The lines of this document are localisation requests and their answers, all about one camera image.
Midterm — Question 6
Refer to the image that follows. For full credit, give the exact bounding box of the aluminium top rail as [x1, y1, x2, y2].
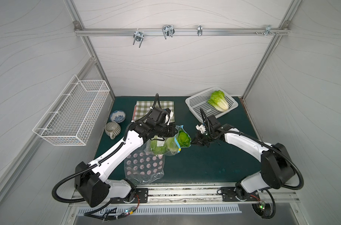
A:
[75, 27, 291, 37]

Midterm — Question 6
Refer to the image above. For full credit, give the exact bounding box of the metal bracket right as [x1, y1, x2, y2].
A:
[255, 25, 280, 37]

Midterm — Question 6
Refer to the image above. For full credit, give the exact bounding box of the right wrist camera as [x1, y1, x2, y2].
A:
[196, 124, 207, 134]

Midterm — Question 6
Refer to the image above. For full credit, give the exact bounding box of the pink-dotted zipper bag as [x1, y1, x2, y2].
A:
[124, 148, 165, 184]

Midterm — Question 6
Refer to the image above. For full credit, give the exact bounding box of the grey striped mug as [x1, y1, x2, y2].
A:
[105, 121, 121, 140]

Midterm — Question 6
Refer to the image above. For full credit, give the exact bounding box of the white vented strip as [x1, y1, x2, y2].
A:
[77, 204, 242, 216]

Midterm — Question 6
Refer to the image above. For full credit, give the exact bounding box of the white plastic basket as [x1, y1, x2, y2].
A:
[185, 87, 238, 122]

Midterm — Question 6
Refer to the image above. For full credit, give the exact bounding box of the left black corrugated cable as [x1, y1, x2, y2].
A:
[51, 93, 160, 203]

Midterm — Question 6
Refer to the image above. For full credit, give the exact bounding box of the metal hook small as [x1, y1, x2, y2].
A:
[197, 25, 203, 37]

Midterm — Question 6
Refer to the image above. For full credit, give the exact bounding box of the clear blue-zip zipper bag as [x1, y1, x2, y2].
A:
[144, 125, 192, 156]

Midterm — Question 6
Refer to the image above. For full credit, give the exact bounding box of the green checkered cloth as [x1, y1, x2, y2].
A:
[134, 101, 175, 122]

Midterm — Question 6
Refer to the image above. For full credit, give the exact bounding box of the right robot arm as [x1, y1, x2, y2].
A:
[191, 115, 297, 196]

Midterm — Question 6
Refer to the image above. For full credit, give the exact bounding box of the metal hook clamp left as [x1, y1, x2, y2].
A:
[133, 31, 144, 48]

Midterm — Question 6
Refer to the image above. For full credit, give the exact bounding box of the white wire wall basket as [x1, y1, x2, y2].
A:
[32, 75, 110, 146]

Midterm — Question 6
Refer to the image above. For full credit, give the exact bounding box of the metal hook clamp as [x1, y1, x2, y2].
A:
[162, 25, 175, 39]
[133, 31, 144, 48]

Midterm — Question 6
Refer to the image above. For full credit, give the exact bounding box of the metal hook clamp middle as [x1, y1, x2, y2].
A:
[162, 25, 175, 39]

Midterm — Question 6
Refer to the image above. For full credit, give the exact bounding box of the chinese cabbage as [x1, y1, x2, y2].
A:
[207, 91, 229, 112]
[150, 140, 168, 155]
[165, 129, 192, 155]

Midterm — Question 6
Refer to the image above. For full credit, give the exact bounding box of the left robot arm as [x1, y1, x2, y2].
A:
[75, 107, 178, 208]

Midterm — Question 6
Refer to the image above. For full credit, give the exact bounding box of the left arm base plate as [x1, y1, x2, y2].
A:
[112, 188, 149, 204]

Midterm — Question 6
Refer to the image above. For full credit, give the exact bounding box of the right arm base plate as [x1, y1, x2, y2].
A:
[217, 186, 260, 202]

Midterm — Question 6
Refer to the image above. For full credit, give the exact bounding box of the right black cable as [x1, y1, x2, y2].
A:
[200, 108, 304, 219]

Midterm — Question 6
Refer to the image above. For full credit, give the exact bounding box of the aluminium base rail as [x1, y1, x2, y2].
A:
[69, 182, 300, 208]

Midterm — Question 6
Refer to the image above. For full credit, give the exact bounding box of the blue floral bowl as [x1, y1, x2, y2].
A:
[109, 110, 126, 123]

